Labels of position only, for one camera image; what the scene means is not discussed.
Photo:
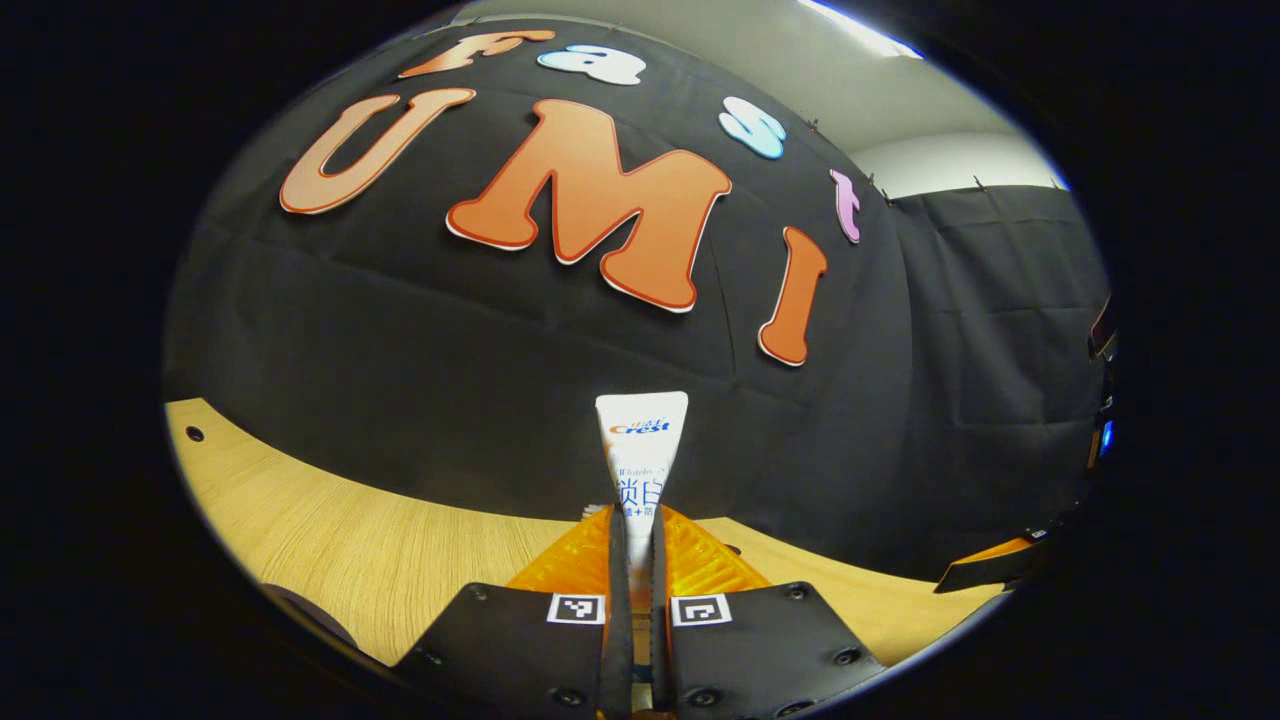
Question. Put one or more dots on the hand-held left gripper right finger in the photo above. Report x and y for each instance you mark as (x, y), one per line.
(660, 620)

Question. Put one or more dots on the black backdrop cloth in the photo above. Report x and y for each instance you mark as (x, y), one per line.
(450, 350)

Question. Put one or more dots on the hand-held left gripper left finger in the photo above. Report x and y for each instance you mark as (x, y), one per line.
(620, 620)

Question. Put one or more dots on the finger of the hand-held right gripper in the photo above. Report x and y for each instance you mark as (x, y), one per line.
(990, 568)

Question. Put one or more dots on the white toothpaste tube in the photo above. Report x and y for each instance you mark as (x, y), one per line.
(642, 440)

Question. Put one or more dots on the ceiling light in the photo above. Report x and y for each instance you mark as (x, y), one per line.
(860, 30)

